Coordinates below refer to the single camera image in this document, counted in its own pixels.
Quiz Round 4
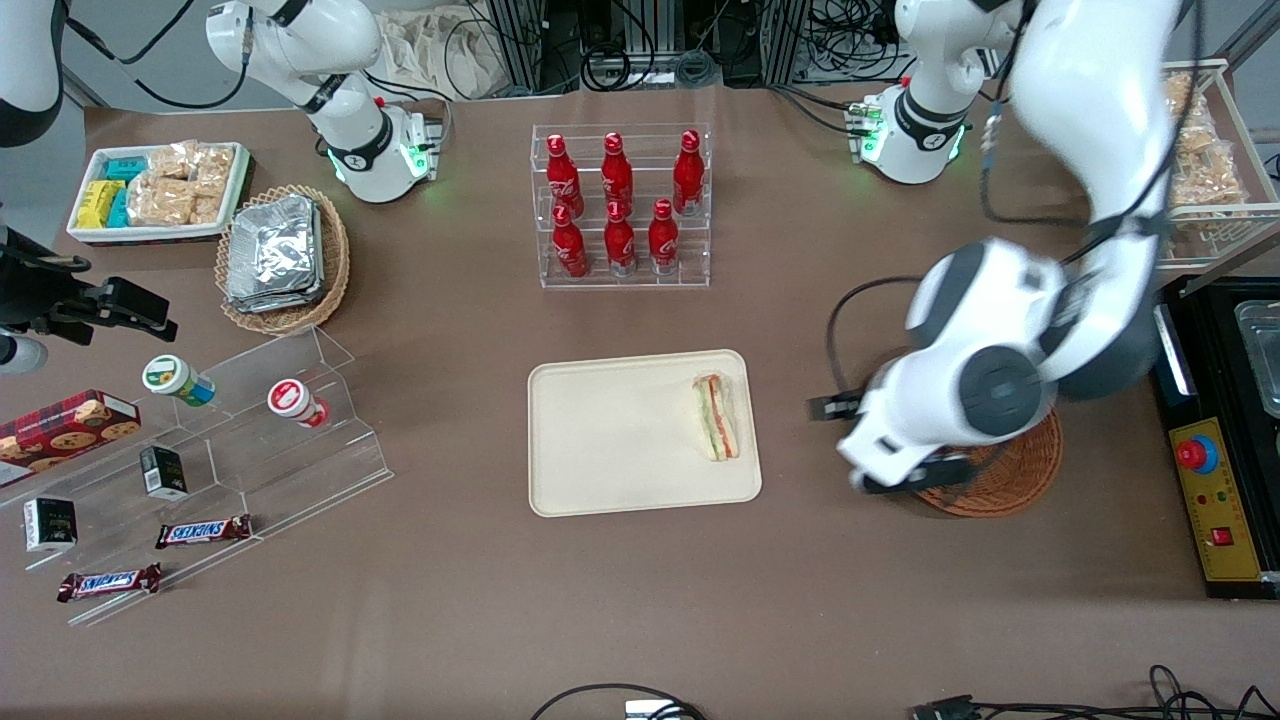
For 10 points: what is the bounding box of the beige plastic tray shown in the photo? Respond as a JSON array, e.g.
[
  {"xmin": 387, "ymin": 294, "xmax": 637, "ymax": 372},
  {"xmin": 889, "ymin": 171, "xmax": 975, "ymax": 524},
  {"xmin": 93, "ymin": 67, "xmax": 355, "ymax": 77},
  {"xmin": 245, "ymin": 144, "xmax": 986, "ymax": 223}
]
[{"xmin": 527, "ymin": 349, "xmax": 763, "ymax": 519}]

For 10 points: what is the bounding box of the black cable bundle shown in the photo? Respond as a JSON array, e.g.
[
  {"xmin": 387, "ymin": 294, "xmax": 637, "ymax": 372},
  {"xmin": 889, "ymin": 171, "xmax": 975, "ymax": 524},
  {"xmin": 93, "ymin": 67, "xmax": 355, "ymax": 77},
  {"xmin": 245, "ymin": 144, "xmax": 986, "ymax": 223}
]
[{"xmin": 578, "ymin": 44, "xmax": 723, "ymax": 92}]

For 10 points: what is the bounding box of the light wicker basket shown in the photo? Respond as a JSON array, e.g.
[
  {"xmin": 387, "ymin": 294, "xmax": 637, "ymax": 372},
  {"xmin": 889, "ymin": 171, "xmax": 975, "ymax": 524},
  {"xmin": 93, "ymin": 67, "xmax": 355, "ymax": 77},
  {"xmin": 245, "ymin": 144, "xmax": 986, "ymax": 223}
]
[{"xmin": 215, "ymin": 184, "xmax": 352, "ymax": 335}]

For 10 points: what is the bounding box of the silver foil pack stack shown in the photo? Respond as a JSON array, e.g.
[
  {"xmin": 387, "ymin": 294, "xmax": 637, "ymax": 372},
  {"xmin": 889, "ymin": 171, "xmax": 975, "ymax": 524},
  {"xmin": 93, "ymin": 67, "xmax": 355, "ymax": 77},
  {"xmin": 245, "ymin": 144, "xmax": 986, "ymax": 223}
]
[{"xmin": 225, "ymin": 194, "xmax": 326, "ymax": 315}]

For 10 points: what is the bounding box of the black cable loop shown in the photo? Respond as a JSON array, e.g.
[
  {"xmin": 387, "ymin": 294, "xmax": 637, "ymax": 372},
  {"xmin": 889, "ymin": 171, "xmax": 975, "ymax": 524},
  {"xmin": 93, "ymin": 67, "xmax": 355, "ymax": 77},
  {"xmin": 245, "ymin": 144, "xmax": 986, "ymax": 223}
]
[{"xmin": 528, "ymin": 682, "xmax": 707, "ymax": 720}]

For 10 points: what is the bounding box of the cream cloth bag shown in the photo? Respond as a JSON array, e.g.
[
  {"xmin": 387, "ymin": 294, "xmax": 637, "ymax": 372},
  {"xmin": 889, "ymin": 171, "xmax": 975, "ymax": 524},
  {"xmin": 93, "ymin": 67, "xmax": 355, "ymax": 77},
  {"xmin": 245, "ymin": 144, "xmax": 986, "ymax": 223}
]
[{"xmin": 375, "ymin": 8, "xmax": 507, "ymax": 102}]

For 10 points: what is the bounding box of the small black carton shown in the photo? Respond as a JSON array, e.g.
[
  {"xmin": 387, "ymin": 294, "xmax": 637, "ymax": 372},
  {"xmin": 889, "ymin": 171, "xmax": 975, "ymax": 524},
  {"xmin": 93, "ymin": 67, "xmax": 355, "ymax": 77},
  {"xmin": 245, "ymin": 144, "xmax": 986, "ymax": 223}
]
[
  {"xmin": 139, "ymin": 446, "xmax": 190, "ymax": 501},
  {"xmin": 23, "ymin": 497, "xmax": 79, "ymax": 554}
]

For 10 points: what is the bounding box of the white rectangular snack tray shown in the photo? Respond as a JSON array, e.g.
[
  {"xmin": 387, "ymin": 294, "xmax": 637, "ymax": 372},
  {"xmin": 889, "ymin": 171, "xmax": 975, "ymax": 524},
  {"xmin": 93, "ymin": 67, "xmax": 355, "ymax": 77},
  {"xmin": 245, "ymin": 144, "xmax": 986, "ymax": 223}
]
[{"xmin": 66, "ymin": 142, "xmax": 252, "ymax": 247}]

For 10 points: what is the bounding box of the black control box yellow panel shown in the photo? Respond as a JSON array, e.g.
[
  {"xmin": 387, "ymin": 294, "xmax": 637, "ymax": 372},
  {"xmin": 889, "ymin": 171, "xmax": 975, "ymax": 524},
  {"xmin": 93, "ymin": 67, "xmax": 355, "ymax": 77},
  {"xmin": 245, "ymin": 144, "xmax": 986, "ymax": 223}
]
[{"xmin": 1150, "ymin": 277, "xmax": 1280, "ymax": 602}]

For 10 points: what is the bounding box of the brown wicker basket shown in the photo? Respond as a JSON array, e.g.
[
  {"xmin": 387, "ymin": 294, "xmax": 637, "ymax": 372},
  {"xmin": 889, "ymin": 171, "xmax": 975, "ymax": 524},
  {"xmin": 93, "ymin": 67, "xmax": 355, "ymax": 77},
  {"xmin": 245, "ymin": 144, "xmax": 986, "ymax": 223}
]
[{"xmin": 905, "ymin": 405, "xmax": 1064, "ymax": 518}]

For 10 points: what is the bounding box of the clear acrylic stepped display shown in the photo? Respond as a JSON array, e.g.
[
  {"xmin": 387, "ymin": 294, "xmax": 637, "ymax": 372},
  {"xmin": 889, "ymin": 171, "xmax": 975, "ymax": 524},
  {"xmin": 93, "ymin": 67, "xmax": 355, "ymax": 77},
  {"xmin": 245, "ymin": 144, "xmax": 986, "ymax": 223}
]
[{"xmin": 0, "ymin": 324, "xmax": 395, "ymax": 629}]

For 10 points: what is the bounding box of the yellow snack pack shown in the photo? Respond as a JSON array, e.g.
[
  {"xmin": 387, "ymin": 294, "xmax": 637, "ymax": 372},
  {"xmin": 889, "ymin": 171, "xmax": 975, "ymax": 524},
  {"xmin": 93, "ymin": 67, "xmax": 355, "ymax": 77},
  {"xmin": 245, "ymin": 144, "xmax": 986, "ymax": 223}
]
[{"xmin": 76, "ymin": 179, "xmax": 126, "ymax": 230}]

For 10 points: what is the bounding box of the white wire basket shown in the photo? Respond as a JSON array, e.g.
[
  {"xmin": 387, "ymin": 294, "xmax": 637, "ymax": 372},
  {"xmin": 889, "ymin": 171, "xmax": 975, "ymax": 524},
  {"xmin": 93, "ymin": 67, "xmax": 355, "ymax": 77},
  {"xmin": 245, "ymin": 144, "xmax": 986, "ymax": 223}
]
[{"xmin": 1155, "ymin": 57, "xmax": 1280, "ymax": 274}]

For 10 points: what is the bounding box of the triangular sandwich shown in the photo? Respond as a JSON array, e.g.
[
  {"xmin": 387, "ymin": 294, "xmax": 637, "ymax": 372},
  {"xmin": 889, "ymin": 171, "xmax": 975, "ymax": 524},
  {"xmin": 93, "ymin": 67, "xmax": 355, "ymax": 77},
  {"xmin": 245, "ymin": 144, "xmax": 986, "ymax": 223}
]
[{"xmin": 692, "ymin": 372, "xmax": 743, "ymax": 463}]

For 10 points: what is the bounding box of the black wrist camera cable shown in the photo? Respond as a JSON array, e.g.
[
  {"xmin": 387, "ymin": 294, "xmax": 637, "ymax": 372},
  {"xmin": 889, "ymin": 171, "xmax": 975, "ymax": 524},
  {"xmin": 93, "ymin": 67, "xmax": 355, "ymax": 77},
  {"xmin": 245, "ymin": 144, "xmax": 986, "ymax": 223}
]
[{"xmin": 826, "ymin": 276, "xmax": 927, "ymax": 399}]

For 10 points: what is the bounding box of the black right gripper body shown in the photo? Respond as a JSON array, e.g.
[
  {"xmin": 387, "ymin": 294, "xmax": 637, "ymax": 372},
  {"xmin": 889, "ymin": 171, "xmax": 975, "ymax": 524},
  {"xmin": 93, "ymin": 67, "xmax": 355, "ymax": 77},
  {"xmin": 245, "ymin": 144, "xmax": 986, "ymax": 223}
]
[{"xmin": 0, "ymin": 228, "xmax": 103, "ymax": 337}]

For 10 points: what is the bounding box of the snickers chocolate bar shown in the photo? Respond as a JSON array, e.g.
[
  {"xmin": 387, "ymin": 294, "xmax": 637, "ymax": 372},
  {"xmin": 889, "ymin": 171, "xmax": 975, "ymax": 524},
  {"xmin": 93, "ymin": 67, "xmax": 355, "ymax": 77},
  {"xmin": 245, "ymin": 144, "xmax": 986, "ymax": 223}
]
[
  {"xmin": 57, "ymin": 563, "xmax": 164, "ymax": 604},
  {"xmin": 155, "ymin": 514, "xmax": 255, "ymax": 551}
]

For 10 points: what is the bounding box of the steel pan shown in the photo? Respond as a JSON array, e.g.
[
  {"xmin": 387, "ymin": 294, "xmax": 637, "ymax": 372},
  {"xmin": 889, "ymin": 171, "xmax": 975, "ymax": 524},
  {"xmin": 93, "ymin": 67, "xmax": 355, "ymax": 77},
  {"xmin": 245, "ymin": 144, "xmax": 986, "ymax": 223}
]
[{"xmin": 1234, "ymin": 298, "xmax": 1280, "ymax": 420}]

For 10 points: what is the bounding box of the red cola bottle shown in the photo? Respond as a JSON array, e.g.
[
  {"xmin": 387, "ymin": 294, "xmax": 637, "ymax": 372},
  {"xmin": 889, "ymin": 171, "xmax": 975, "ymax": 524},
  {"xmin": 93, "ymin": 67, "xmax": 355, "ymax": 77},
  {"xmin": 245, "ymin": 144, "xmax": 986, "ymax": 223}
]
[
  {"xmin": 551, "ymin": 205, "xmax": 590, "ymax": 281},
  {"xmin": 603, "ymin": 199, "xmax": 638, "ymax": 278},
  {"xmin": 647, "ymin": 198, "xmax": 682, "ymax": 277},
  {"xmin": 600, "ymin": 131, "xmax": 636, "ymax": 217},
  {"xmin": 545, "ymin": 133, "xmax": 586, "ymax": 220},
  {"xmin": 671, "ymin": 129, "xmax": 707, "ymax": 218}
]

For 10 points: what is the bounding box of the black cable with connector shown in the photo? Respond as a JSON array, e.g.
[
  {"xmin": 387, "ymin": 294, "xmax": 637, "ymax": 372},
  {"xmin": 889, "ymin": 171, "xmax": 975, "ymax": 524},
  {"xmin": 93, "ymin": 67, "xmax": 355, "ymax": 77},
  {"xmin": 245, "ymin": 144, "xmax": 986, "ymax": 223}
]
[{"xmin": 910, "ymin": 664, "xmax": 1280, "ymax": 720}]

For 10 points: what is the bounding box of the green lid yoghurt cup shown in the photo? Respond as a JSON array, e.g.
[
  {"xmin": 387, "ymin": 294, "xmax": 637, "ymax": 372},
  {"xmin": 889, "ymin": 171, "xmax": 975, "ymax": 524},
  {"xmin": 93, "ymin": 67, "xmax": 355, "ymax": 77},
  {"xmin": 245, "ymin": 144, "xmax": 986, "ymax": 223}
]
[{"xmin": 141, "ymin": 354, "xmax": 217, "ymax": 408}]

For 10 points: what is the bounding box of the aluminium profile frame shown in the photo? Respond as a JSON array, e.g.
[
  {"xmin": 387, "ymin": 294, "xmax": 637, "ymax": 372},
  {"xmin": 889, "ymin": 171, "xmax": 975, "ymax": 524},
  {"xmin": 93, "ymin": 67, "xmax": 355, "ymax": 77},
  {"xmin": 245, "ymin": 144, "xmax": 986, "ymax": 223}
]
[
  {"xmin": 486, "ymin": 0, "xmax": 562, "ymax": 97},
  {"xmin": 759, "ymin": 0, "xmax": 817, "ymax": 87}
]

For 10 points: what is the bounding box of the red tartan cookie box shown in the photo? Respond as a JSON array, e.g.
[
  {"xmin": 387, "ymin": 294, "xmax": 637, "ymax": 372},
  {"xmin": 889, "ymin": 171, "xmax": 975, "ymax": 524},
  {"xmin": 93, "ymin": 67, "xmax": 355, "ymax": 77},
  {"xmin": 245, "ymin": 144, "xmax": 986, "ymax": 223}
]
[{"xmin": 0, "ymin": 389, "xmax": 143, "ymax": 489}]

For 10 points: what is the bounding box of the clear acrylic bottle rack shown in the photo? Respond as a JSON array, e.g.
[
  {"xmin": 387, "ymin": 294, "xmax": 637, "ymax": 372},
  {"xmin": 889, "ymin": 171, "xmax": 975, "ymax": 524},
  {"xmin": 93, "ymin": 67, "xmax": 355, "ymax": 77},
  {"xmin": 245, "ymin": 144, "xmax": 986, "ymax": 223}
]
[{"xmin": 531, "ymin": 123, "xmax": 712, "ymax": 290}]

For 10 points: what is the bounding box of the red lid yoghurt cup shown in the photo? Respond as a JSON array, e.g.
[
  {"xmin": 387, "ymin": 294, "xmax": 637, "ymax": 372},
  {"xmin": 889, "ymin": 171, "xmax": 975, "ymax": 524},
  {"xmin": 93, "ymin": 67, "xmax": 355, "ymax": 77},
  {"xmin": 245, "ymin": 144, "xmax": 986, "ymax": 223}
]
[{"xmin": 266, "ymin": 378, "xmax": 332, "ymax": 430}]

